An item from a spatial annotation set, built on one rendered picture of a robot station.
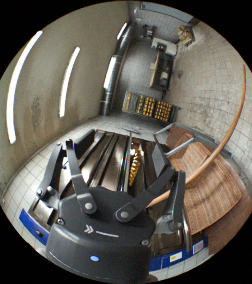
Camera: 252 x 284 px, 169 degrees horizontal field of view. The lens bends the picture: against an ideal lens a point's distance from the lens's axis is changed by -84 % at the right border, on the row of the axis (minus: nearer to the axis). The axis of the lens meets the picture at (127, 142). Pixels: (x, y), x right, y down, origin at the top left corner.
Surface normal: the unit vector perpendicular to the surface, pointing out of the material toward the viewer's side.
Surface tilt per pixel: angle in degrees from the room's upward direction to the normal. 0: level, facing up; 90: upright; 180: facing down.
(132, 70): 90
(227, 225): 0
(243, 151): 0
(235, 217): 0
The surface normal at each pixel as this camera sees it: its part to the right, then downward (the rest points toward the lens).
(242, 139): -0.97, -0.22
